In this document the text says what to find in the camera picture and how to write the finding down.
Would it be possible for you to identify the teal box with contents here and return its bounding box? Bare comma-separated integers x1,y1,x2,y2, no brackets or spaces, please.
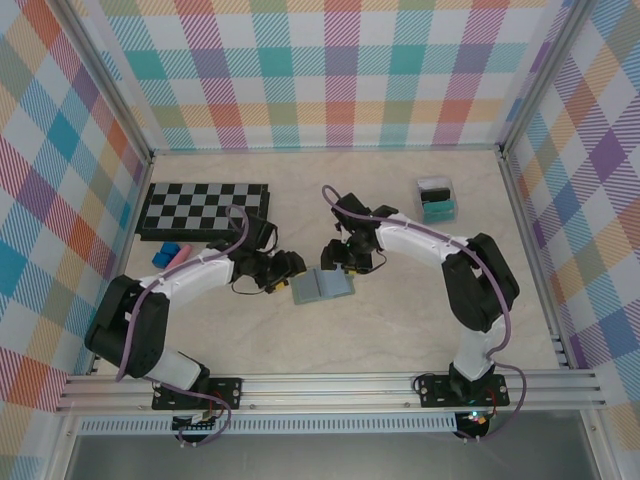
415,175,461,225

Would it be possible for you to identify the rear aluminium frame rail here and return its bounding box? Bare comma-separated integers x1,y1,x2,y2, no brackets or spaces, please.
149,143,504,154

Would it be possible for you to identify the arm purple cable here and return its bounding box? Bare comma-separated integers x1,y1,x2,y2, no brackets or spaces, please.
322,184,527,444
115,204,251,449

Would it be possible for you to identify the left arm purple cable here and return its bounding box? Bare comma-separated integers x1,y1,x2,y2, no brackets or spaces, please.
115,204,251,449

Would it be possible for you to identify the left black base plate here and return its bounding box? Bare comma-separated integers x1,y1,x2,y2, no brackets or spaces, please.
152,377,245,411

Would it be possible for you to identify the left aluminium frame post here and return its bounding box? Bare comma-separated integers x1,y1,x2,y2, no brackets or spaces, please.
59,0,154,166

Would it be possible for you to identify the teal card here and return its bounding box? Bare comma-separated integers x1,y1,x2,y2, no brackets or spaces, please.
422,199,457,221

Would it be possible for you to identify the right black wrist camera box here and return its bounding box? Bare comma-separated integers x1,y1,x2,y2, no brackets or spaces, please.
320,238,351,271

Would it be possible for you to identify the long aluminium mounting rail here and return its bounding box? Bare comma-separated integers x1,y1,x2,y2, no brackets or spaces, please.
54,372,606,414

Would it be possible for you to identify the right aluminium frame post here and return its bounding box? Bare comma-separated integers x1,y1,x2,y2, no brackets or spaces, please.
499,0,596,159

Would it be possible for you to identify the green leather card holder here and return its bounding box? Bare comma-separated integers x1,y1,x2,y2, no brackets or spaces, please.
289,266,355,306

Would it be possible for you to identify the left black wrist camera box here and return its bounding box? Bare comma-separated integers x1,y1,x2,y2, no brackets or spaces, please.
279,251,307,276

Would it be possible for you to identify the pink cylinder stick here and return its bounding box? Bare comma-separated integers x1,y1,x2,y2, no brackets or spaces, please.
168,244,194,268

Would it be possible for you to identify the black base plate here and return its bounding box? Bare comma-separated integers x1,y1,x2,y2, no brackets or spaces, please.
152,377,245,411
417,374,511,409

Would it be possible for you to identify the white slotted cable duct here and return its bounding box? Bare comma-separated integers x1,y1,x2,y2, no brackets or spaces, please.
79,413,459,435

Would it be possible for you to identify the left small circuit board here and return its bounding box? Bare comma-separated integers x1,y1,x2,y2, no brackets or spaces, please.
172,413,222,432

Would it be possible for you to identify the grey metal panel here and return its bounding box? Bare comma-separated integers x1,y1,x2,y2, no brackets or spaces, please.
64,432,601,480

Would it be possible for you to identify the right aluminium side rail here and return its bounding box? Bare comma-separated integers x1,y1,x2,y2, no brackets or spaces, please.
499,149,574,369

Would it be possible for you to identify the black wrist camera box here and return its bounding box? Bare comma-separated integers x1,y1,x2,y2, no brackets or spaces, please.
320,238,351,271
279,251,307,276

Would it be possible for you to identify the black grey chessboard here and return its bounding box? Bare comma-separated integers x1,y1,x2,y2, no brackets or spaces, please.
134,182,271,244

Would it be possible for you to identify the aluminium frame post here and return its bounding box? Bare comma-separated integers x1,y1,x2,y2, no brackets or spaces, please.
499,0,596,159
59,0,154,166

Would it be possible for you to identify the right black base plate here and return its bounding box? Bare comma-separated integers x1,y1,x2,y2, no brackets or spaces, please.
417,374,511,409

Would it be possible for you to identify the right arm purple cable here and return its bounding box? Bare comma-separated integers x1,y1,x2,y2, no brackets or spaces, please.
322,184,527,444

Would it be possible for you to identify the left thin black camera cable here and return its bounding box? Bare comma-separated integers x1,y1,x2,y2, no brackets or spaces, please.
229,278,267,298

